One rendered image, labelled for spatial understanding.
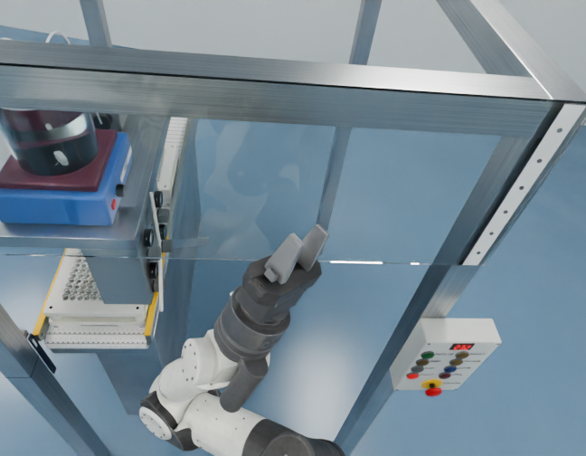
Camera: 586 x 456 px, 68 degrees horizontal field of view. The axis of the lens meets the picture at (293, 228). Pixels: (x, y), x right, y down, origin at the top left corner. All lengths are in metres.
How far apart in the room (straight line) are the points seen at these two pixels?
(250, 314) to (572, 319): 2.50
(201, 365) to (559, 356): 2.29
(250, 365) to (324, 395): 1.54
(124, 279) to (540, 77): 0.82
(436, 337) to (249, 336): 0.53
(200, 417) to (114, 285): 0.33
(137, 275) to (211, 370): 0.37
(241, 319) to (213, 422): 0.31
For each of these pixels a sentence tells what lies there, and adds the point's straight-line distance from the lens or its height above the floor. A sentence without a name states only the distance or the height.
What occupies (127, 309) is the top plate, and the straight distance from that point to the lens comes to 1.21.
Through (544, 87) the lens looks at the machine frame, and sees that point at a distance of 0.69.
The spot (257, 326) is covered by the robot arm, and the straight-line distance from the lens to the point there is 0.57.
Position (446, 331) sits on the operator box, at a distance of 1.02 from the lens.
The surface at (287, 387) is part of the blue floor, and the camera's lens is 2.13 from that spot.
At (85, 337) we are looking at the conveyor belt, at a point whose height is 0.89.
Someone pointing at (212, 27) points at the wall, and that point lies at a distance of 4.15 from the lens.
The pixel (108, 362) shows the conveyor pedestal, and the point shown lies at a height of 0.51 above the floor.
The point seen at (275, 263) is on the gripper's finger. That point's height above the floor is 1.56.
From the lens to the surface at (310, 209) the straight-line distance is 0.68.
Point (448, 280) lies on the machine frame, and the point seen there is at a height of 1.30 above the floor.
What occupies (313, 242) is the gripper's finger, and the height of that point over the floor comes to 1.56.
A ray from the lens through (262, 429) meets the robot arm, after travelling 0.80.
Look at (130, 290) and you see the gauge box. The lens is 1.00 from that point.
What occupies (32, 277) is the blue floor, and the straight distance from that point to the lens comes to 2.64.
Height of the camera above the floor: 1.96
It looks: 47 degrees down
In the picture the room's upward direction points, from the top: 8 degrees clockwise
